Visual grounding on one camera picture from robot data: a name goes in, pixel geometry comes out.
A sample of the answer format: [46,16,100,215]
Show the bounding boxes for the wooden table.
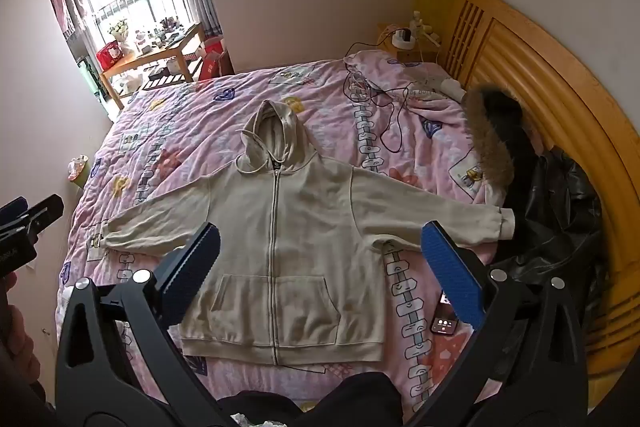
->
[98,23,206,110]

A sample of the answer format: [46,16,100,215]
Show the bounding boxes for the wooden nightstand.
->
[376,23,443,62]

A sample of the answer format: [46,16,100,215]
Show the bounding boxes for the red gift bag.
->
[198,36,231,81]

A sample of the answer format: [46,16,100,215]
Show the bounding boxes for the person's left hand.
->
[0,304,42,389]

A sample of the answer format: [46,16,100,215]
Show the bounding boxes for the small green bin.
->
[67,154,91,182]

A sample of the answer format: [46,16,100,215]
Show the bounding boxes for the black leather jacket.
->
[492,147,608,323]

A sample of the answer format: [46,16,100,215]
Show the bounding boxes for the pink printed blanket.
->
[56,48,506,413]

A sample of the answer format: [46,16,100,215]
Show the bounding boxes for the dark cloth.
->
[217,372,403,427]

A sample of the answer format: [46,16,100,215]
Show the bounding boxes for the yellow wooden door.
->
[440,0,633,378]

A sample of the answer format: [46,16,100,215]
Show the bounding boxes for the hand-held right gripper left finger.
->
[55,222,223,427]

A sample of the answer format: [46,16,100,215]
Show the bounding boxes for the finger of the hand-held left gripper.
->
[19,194,65,239]
[0,197,30,229]

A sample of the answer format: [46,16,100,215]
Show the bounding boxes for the black smartphone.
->
[431,291,460,337]

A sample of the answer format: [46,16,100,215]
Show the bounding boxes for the green case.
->
[76,57,106,100]

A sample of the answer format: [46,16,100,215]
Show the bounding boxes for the black fur-trimmed jacket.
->
[462,84,546,208]

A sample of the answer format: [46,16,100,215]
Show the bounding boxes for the beige zip hoodie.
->
[102,99,517,365]

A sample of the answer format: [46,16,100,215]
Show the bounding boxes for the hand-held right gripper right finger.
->
[421,220,587,427]

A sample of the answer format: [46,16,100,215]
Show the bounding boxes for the black cable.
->
[342,42,441,155]

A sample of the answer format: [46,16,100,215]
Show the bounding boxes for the white cable bundle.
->
[345,69,373,102]

